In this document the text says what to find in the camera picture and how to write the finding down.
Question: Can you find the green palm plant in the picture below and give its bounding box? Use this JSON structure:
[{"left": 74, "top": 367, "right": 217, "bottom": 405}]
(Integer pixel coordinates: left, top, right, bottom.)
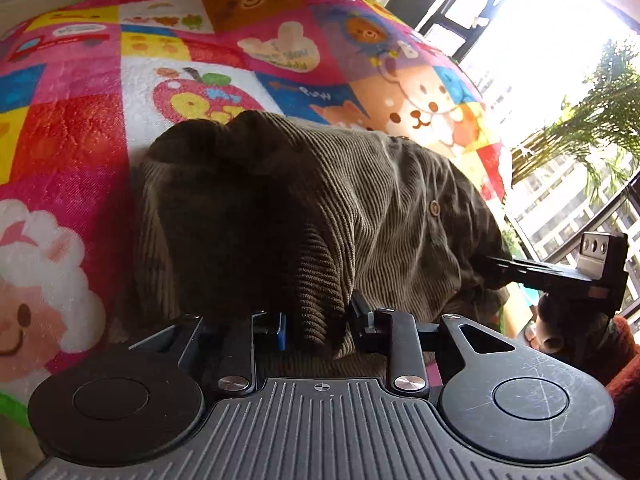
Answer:
[{"left": 510, "top": 40, "right": 640, "bottom": 206}]

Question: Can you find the grey brown plush toy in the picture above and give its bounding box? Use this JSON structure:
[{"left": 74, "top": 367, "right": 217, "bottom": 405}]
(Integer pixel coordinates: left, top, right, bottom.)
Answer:
[{"left": 525, "top": 292, "right": 613, "bottom": 386}]

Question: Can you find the black window frame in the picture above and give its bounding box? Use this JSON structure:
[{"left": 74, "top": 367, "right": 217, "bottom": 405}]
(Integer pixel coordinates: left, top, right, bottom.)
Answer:
[{"left": 375, "top": 0, "right": 640, "bottom": 341}]

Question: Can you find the brown corduroy garment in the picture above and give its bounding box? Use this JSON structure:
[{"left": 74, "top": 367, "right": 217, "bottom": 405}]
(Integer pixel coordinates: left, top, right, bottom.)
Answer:
[{"left": 135, "top": 110, "right": 513, "bottom": 361}]

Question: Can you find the rust brown fuzzy cloth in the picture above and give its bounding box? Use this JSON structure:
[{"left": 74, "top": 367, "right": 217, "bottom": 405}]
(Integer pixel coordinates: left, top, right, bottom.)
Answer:
[{"left": 602, "top": 315, "right": 640, "bottom": 480}]

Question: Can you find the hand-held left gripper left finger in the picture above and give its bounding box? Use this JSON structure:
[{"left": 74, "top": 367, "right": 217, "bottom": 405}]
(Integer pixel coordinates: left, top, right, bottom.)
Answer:
[{"left": 130, "top": 311, "right": 289, "bottom": 394}]

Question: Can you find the colourful printed blanket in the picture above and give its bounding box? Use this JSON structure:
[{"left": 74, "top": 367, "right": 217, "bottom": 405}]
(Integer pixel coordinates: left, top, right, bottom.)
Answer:
[{"left": 0, "top": 0, "right": 516, "bottom": 431}]

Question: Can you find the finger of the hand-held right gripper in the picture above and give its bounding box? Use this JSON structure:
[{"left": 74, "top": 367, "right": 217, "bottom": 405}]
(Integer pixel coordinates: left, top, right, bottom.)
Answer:
[{"left": 481, "top": 255, "right": 592, "bottom": 289}]

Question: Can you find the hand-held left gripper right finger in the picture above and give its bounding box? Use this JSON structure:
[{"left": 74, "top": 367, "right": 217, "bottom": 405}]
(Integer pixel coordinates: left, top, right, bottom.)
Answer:
[{"left": 347, "top": 294, "right": 517, "bottom": 394}]

